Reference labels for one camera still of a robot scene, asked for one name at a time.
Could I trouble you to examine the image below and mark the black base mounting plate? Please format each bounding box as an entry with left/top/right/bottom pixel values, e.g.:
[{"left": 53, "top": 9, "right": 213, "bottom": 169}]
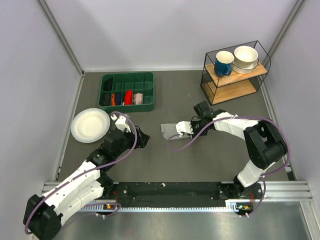
[{"left": 112, "top": 181, "right": 262, "bottom": 207}]

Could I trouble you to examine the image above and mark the black wire wooden shelf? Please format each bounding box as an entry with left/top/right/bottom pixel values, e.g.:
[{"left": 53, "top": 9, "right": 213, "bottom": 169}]
[{"left": 200, "top": 40, "right": 271, "bottom": 105}]

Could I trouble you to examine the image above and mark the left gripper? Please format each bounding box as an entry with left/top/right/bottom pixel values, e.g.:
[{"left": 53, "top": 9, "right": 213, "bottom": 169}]
[{"left": 113, "top": 126, "right": 150, "bottom": 158}]

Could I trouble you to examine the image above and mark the red rolled garment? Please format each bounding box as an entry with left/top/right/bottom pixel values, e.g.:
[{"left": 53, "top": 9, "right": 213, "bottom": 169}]
[{"left": 124, "top": 90, "right": 133, "bottom": 105}]

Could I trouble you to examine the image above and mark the white bowl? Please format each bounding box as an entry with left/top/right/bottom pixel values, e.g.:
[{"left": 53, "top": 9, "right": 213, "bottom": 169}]
[{"left": 232, "top": 45, "right": 259, "bottom": 74}]

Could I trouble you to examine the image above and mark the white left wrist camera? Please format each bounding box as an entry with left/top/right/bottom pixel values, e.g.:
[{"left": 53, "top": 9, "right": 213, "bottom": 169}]
[{"left": 110, "top": 112, "right": 132, "bottom": 133}]

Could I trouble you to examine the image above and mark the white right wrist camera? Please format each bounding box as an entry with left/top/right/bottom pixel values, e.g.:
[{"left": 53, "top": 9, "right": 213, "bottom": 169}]
[{"left": 175, "top": 121, "right": 194, "bottom": 137}]

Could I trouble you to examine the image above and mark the blue mug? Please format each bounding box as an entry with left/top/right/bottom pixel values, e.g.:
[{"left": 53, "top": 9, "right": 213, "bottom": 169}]
[{"left": 214, "top": 50, "right": 235, "bottom": 77}]

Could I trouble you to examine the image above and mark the aluminium frame rail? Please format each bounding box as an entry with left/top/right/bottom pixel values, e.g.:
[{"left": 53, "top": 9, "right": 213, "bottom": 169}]
[{"left": 41, "top": 181, "right": 315, "bottom": 203}]

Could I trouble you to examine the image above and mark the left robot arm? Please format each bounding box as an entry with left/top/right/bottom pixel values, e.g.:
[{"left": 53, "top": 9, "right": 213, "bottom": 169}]
[{"left": 23, "top": 126, "right": 150, "bottom": 240}]

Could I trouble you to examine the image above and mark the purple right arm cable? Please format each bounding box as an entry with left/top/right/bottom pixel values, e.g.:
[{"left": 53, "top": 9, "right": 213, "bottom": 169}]
[{"left": 166, "top": 115, "right": 292, "bottom": 218}]

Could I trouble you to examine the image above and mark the white underwear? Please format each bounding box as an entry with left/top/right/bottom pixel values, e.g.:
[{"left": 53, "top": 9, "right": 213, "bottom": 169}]
[{"left": 160, "top": 123, "right": 179, "bottom": 140}]

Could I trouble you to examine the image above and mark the green compartment organizer box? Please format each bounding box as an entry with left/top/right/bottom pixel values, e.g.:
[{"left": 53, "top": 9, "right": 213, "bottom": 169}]
[{"left": 98, "top": 72, "right": 156, "bottom": 113}]

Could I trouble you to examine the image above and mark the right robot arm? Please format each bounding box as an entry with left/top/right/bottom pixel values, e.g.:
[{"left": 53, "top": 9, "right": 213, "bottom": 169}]
[{"left": 191, "top": 101, "right": 288, "bottom": 198}]

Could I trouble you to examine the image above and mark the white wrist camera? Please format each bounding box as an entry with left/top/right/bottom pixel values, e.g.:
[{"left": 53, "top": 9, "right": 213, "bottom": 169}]
[
  {"left": 175, "top": 121, "right": 194, "bottom": 137},
  {"left": 110, "top": 112, "right": 132, "bottom": 133}
]

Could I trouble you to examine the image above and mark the white cable duct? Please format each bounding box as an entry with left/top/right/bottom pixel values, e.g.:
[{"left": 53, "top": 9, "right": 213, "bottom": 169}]
[{"left": 79, "top": 199, "right": 251, "bottom": 213}]

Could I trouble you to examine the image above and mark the orange and blue rolled garment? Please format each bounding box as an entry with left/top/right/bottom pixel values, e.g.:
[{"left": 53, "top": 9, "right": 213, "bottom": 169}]
[{"left": 111, "top": 92, "right": 122, "bottom": 106}]

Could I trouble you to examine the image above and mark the white paper plate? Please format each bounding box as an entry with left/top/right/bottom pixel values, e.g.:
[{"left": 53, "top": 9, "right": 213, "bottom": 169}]
[{"left": 70, "top": 108, "right": 111, "bottom": 144}]

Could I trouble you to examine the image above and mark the pink rolled garment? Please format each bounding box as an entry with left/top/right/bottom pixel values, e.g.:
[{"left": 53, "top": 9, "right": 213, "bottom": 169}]
[{"left": 133, "top": 93, "right": 144, "bottom": 105}]

